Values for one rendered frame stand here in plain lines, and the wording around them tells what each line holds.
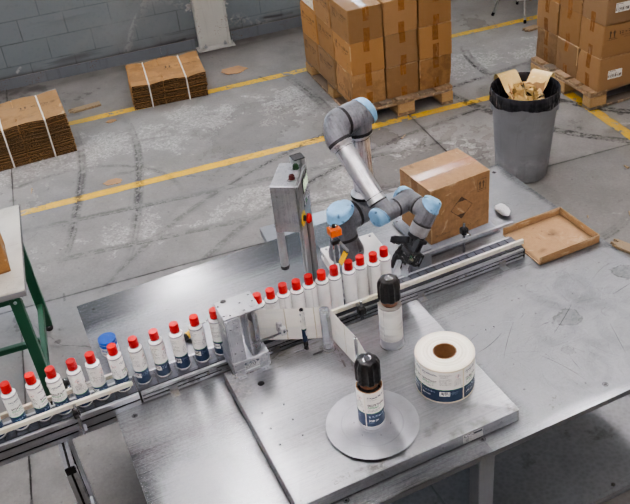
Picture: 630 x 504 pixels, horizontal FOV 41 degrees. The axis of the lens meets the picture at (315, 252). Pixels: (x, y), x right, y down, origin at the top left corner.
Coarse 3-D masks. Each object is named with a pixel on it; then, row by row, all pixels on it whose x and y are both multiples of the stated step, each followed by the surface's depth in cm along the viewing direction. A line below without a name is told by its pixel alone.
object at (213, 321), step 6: (210, 312) 299; (210, 318) 301; (216, 318) 300; (210, 324) 301; (216, 324) 300; (210, 330) 304; (216, 330) 302; (216, 336) 304; (216, 342) 306; (222, 342) 306; (216, 348) 308; (216, 354) 310; (222, 354) 309
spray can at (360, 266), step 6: (360, 258) 316; (354, 264) 320; (360, 264) 317; (366, 264) 319; (360, 270) 318; (366, 270) 319; (360, 276) 319; (366, 276) 320; (360, 282) 321; (366, 282) 322; (360, 288) 323; (366, 288) 323; (360, 294) 325; (366, 294) 325
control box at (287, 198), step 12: (288, 168) 298; (300, 168) 297; (276, 180) 292; (300, 180) 292; (276, 192) 289; (288, 192) 289; (300, 192) 292; (276, 204) 292; (288, 204) 292; (300, 204) 293; (276, 216) 295; (288, 216) 295; (300, 216) 294; (276, 228) 299; (288, 228) 298; (300, 228) 297
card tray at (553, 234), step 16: (560, 208) 368; (528, 224) 365; (544, 224) 365; (560, 224) 364; (576, 224) 361; (528, 240) 357; (544, 240) 356; (560, 240) 354; (576, 240) 353; (592, 240) 349; (544, 256) 341; (560, 256) 345
